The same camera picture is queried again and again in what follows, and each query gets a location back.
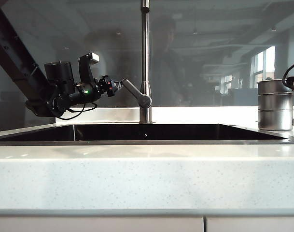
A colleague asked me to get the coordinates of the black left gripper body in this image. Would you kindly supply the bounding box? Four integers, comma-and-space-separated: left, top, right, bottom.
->
75, 75, 115, 104

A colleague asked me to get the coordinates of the grey faucet lever handle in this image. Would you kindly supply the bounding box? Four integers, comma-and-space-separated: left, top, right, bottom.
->
121, 78, 153, 109

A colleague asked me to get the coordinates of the ribbed steel mug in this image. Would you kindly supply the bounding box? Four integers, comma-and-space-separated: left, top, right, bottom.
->
256, 79, 294, 131

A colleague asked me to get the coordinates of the steel faucet pipe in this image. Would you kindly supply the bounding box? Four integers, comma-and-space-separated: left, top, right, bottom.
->
139, 0, 154, 124

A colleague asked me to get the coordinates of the black sink basin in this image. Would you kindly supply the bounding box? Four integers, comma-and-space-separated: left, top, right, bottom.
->
0, 123, 294, 146

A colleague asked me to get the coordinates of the white counter upstand ledge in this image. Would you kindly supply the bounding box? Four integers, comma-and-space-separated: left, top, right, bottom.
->
54, 105, 294, 124

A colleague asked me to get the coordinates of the wide grey cabinet front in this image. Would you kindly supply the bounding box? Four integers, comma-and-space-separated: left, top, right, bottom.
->
0, 217, 205, 232

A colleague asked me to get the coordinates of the narrow grey cabinet front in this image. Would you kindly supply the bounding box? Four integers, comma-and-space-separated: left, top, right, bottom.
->
206, 217, 294, 232

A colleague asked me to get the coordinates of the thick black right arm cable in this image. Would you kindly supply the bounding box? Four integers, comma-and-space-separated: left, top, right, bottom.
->
282, 57, 294, 85

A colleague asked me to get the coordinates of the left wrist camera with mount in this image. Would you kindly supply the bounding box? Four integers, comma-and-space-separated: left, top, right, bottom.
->
78, 52, 100, 84

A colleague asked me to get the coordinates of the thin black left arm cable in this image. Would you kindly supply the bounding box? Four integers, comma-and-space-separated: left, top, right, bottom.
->
58, 101, 98, 121

